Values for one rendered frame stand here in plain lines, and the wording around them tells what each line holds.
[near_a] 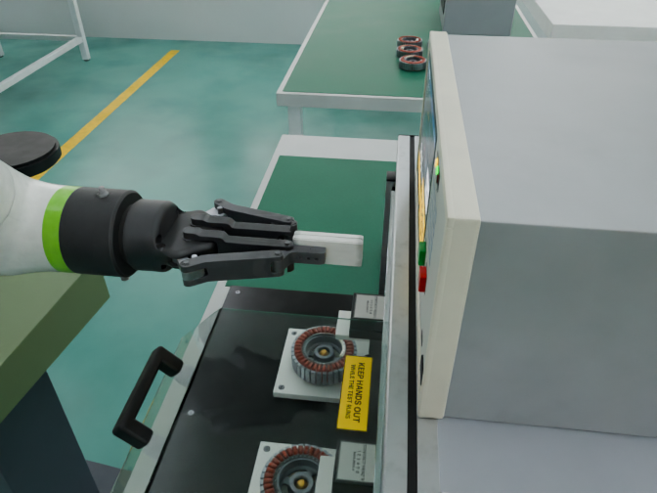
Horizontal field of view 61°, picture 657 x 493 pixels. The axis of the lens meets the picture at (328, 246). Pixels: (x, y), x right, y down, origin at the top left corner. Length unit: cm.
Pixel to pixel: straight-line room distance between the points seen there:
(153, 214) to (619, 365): 43
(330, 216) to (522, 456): 100
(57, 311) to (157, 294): 132
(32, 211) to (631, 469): 58
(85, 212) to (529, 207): 41
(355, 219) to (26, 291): 74
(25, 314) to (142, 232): 56
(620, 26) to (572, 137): 87
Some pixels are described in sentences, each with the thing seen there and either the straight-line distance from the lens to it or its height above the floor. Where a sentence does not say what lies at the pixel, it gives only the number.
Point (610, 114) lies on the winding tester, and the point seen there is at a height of 132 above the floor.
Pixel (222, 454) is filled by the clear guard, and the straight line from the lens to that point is 55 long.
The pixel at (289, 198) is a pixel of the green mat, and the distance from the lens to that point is 149.
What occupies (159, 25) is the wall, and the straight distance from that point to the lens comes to 576.
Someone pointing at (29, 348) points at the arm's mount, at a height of 82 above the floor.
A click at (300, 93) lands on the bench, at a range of 217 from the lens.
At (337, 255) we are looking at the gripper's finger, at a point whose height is 118.
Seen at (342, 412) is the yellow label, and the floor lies 107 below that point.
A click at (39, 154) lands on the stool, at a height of 56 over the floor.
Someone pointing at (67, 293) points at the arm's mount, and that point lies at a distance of 114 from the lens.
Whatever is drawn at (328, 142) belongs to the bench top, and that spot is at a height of 75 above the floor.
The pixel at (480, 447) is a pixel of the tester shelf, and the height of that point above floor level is 111.
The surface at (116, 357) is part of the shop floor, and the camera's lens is 220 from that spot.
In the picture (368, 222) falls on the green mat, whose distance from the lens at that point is 139.
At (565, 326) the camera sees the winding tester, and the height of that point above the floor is 123.
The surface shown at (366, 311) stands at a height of 92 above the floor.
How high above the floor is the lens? 152
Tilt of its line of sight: 36 degrees down
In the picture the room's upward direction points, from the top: straight up
